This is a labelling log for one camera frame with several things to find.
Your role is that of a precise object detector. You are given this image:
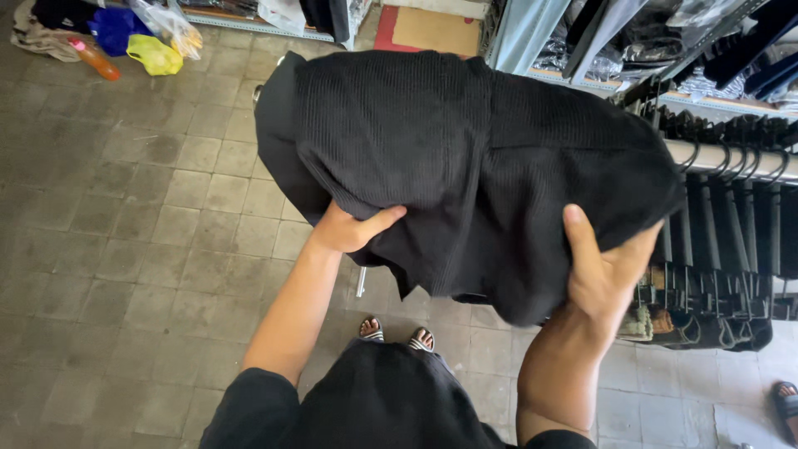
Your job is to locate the person's right hand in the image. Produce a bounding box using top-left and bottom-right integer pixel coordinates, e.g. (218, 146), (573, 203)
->
(563, 204), (665, 350)

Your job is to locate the person's left hand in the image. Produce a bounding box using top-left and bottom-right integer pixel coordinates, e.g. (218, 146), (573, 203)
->
(310, 200), (408, 254)

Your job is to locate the black ribbed garment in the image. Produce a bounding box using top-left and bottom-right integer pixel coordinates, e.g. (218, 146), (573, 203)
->
(254, 50), (687, 328)

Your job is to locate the rack of black hanging garments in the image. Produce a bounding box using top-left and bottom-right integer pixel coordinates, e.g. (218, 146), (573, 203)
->
(614, 78), (798, 351)

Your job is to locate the person's right striped sandal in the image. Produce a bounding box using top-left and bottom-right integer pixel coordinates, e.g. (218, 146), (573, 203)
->
(408, 328), (436, 354)

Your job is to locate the person's black clothing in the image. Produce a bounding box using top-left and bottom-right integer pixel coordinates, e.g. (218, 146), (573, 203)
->
(199, 338), (599, 449)

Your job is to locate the red and tan doormat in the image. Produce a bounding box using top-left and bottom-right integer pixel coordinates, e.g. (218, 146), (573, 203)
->
(373, 5), (484, 58)

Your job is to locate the metal shelf with clothes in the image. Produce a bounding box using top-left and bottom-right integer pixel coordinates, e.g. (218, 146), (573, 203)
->
(177, 0), (375, 51)

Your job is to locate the shelf of packaged dark clothes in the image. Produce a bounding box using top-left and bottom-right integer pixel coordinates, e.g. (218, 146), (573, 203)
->
(483, 0), (798, 116)

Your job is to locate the yellow plastic bag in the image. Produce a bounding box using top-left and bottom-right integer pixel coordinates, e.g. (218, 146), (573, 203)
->
(126, 34), (184, 77)

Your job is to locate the clear plastic bag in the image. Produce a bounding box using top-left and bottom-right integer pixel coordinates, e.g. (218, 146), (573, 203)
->
(130, 0), (204, 61)

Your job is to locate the orange drink bottle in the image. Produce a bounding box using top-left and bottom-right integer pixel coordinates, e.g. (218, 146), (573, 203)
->
(67, 37), (122, 82)

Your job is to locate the blue plastic bag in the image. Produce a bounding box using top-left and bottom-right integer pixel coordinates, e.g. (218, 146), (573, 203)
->
(87, 6), (153, 58)

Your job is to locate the beige cloth heap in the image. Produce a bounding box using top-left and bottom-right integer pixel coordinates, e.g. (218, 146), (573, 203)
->
(9, 0), (85, 63)

